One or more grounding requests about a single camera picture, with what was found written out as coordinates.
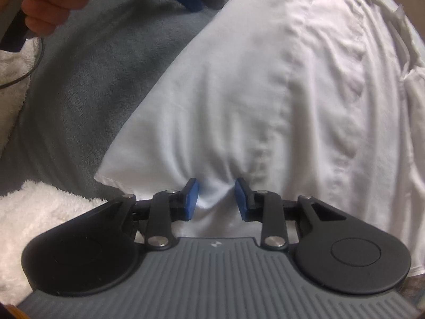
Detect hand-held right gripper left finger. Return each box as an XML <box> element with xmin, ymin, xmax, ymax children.
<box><xmin>100</xmin><ymin>178</ymin><xmax>200</xmax><ymax>250</ymax></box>

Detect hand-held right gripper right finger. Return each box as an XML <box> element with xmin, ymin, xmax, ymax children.
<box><xmin>234</xmin><ymin>178</ymin><xmax>346</xmax><ymax>250</ymax></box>

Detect white shirt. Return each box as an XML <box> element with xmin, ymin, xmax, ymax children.
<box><xmin>95</xmin><ymin>0</ymin><xmax>425</xmax><ymax>276</ymax></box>

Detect person's left hand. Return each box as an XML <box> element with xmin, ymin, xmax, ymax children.
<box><xmin>22</xmin><ymin>0</ymin><xmax>103</xmax><ymax>37</ymax></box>

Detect white fluffy cloth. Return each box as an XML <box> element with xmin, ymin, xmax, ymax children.
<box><xmin>0</xmin><ymin>38</ymin><xmax>110</xmax><ymax>306</ymax></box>

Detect black cable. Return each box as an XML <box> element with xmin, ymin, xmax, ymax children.
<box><xmin>0</xmin><ymin>35</ymin><xmax>45</xmax><ymax>89</ymax></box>

